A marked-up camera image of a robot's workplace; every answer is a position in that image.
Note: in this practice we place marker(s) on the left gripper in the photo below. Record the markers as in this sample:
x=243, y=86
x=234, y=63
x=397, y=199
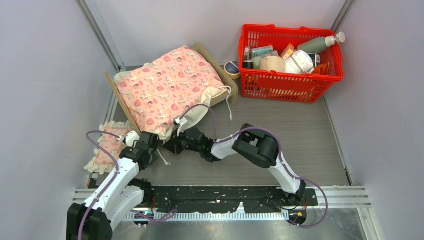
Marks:
x=154, y=159

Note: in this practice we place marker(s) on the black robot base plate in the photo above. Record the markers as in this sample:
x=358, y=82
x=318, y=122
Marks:
x=225, y=199

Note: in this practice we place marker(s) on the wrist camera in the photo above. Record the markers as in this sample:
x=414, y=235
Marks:
x=181, y=125
x=130, y=138

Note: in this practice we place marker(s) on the green pump bottle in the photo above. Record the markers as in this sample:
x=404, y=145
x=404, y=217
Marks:
x=321, y=44

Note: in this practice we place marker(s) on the red plastic basket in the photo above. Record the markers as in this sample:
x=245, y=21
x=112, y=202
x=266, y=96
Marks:
x=271, y=85

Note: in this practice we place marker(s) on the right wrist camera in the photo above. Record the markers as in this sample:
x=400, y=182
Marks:
x=181, y=125

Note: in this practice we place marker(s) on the wooden pet bed frame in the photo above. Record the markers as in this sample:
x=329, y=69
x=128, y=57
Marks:
x=218, y=73

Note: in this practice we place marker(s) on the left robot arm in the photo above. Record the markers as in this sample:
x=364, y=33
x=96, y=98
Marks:
x=99, y=215

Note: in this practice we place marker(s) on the white round pouch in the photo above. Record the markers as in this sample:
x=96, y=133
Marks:
x=299, y=63

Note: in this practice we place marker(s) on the pink unicorn mattress cushion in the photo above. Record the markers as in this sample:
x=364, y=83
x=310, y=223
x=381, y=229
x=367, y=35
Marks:
x=169, y=89

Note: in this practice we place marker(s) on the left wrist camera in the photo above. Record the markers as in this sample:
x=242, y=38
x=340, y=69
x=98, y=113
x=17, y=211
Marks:
x=130, y=138

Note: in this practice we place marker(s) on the small pink ruffled pillow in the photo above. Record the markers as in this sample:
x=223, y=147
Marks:
x=101, y=163

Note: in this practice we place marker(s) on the orange snack packet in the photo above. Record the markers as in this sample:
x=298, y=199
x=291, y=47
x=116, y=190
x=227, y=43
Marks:
x=322, y=69

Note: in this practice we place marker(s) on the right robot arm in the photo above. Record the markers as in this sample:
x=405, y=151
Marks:
x=255, y=144

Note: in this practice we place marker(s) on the teal box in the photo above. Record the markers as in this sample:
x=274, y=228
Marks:
x=259, y=51

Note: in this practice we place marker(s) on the orange small box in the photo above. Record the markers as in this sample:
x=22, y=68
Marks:
x=288, y=52

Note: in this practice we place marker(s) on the beige tape roll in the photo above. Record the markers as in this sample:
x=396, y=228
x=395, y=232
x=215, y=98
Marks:
x=272, y=63

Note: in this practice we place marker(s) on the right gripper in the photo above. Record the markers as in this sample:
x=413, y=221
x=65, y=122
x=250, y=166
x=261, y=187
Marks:
x=173, y=145

